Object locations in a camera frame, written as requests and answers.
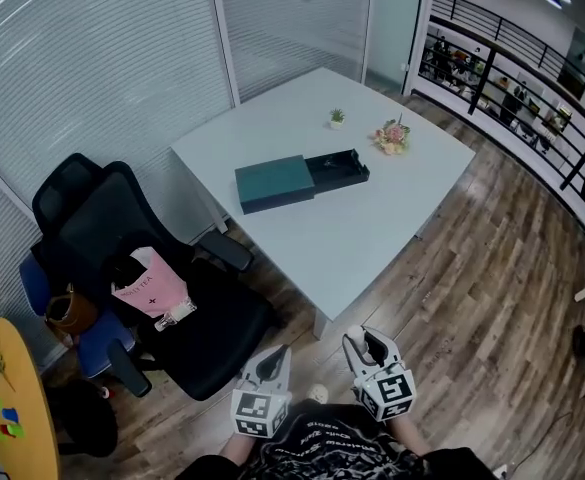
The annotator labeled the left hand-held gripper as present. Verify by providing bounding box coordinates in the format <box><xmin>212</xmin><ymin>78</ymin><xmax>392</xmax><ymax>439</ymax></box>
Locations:
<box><xmin>230</xmin><ymin>344</ymin><xmax>294</xmax><ymax>440</ymax></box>

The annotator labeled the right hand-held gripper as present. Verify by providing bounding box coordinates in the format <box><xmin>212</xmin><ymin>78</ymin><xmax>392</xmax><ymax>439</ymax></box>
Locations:
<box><xmin>341</xmin><ymin>326</ymin><xmax>418</xmax><ymax>423</ymax></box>

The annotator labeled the dark green drawer box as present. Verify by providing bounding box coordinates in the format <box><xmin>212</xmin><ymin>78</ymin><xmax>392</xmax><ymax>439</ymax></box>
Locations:
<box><xmin>234</xmin><ymin>148</ymin><xmax>371</xmax><ymax>216</ymax></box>

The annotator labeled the person's right forearm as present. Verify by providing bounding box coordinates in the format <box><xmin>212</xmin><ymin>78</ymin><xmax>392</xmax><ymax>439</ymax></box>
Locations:
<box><xmin>390</xmin><ymin>414</ymin><xmax>432</xmax><ymax>458</ymax></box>

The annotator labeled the person's left forearm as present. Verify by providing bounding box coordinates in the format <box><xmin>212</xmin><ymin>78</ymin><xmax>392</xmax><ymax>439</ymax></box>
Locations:
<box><xmin>219</xmin><ymin>431</ymin><xmax>259</xmax><ymax>467</ymax></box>

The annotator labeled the black mesh office chair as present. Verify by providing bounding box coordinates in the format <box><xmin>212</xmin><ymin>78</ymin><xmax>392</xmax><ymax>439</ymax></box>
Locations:
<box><xmin>31</xmin><ymin>152</ymin><xmax>279</xmax><ymax>402</ymax></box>

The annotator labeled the person's black printed shirt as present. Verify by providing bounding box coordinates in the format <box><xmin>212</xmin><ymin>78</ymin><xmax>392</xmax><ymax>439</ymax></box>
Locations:
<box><xmin>175</xmin><ymin>399</ymin><xmax>499</xmax><ymax>480</ymax></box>

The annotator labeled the clear glass bottle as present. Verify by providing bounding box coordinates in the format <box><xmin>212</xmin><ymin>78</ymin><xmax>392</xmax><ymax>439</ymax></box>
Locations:
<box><xmin>153</xmin><ymin>302</ymin><xmax>198</xmax><ymax>333</ymax></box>

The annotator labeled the pink paper bag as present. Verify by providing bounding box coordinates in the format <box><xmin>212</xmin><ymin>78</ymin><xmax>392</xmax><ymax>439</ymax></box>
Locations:
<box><xmin>110</xmin><ymin>246</ymin><xmax>190</xmax><ymax>320</ymax></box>

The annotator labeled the blue chair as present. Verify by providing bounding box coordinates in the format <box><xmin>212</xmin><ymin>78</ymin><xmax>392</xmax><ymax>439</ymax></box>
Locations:
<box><xmin>18</xmin><ymin>251</ymin><xmax>154</xmax><ymax>399</ymax></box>

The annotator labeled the black bag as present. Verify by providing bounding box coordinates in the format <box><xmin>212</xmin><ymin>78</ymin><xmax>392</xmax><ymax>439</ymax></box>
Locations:
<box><xmin>46</xmin><ymin>378</ymin><xmax>120</xmax><ymax>459</ymax></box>

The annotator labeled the brown leather handbag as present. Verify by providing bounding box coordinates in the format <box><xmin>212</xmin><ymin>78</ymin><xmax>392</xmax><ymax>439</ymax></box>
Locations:
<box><xmin>44</xmin><ymin>283</ymin><xmax>99</xmax><ymax>340</ymax></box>

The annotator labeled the pink flower bouquet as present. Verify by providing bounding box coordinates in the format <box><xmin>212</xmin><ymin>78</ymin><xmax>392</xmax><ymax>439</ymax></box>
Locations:
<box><xmin>371</xmin><ymin>113</ymin><xmax>413</xmax><ymax>157</ymax></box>

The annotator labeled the yellow round table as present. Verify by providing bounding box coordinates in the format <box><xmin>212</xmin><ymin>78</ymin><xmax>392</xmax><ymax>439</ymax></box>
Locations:
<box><xmin>0</xmin><ymin>316</ymin><xmax>61</xmax><ymax>480</ymax></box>

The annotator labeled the black floor cable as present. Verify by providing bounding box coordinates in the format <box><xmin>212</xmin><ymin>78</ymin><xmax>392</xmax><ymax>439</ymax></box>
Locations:
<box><xmin>510</xmin><ymin>381</ymin><xmax>585</xmax><ymax>472</ymax></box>

